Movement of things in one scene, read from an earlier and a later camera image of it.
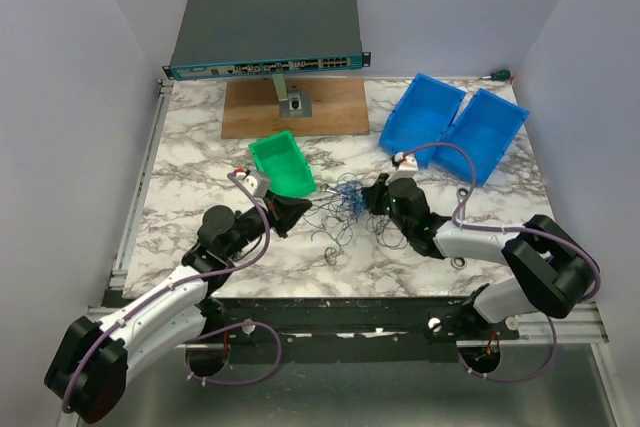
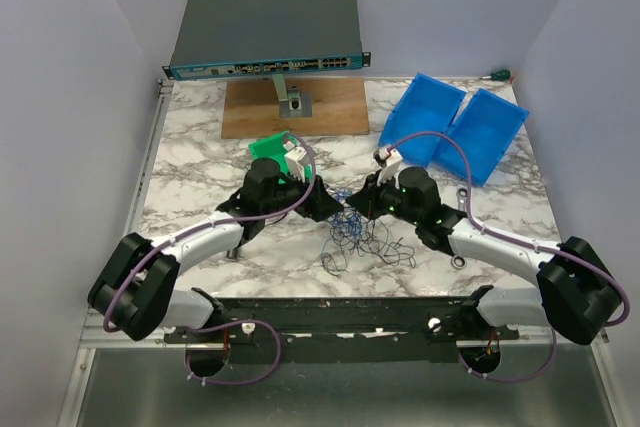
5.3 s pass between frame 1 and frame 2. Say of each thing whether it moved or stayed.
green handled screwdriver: stayed
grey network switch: stayed
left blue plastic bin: stayed
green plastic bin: stayed
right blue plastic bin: stayed
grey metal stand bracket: stayed
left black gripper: moved
